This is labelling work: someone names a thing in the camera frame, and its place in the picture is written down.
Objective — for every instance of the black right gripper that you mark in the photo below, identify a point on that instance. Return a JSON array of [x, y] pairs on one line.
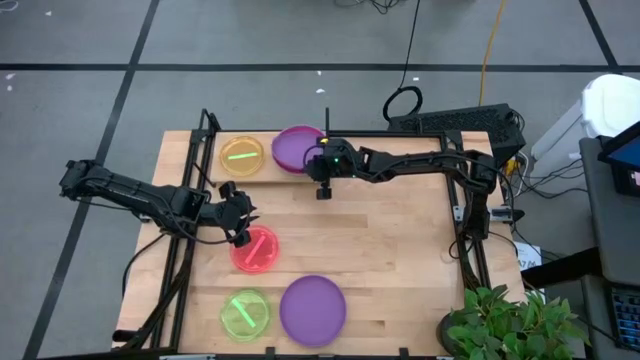
[[332, 165]]

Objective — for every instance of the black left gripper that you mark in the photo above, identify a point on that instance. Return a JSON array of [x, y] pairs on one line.
[[236, 212]]

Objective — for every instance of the purple plate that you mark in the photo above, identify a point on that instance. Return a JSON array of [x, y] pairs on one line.
[[312, 311], [290, 150]]

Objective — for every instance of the red translucent plate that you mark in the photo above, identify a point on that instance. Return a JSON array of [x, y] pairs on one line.
[[265, 260]]

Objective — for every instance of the orange translucent plate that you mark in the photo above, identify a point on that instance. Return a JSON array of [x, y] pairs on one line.
[[225, 169]]

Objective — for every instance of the green translucent plate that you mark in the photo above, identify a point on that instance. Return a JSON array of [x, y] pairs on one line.
[[235, 325]]

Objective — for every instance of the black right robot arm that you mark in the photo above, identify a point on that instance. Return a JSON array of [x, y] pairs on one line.
[[425, 160]]

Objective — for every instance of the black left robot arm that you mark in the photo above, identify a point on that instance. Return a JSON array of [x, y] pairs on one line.
[[150, 200]]

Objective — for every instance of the dark plant pot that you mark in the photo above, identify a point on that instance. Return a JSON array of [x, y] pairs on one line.
[[446, 335]]

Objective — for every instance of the white paper label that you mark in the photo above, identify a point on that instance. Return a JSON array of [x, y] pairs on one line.
[[527, 257]]

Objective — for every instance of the green leafy plant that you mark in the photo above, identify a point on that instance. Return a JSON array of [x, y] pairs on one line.
[[510, 330]]

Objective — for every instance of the black desk crossbar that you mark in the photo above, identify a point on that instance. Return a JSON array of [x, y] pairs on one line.
[[560, 267]]

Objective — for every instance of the white lidded bin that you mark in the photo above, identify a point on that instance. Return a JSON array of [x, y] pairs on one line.
[[610, 102]]

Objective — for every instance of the grey desk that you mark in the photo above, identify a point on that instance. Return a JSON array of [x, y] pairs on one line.
[[615, 235]]

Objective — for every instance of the black screen device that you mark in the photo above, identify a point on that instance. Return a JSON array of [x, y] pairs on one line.
[[625, 150]]

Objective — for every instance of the black keyboard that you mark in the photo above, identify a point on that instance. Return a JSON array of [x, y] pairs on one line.
[[627, 320]]

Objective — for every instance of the black table frame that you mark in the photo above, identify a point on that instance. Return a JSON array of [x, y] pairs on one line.
[[400, 133]]

